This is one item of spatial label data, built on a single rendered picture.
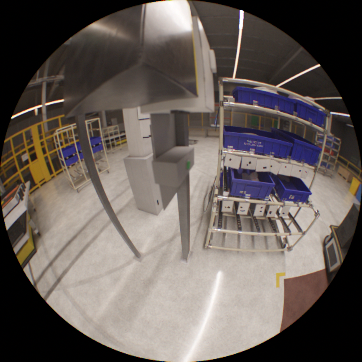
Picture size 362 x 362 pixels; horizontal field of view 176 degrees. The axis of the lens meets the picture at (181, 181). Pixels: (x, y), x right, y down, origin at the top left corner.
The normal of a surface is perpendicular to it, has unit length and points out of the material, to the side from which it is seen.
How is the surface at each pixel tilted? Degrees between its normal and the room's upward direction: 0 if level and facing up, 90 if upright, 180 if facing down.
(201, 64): 90
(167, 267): 0
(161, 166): 90
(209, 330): 0
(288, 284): 0
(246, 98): 98
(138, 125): 90
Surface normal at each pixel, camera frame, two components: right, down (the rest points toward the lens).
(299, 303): -0.05, -0.87
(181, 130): -0.34, 0.48
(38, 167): 0.94, 0.13
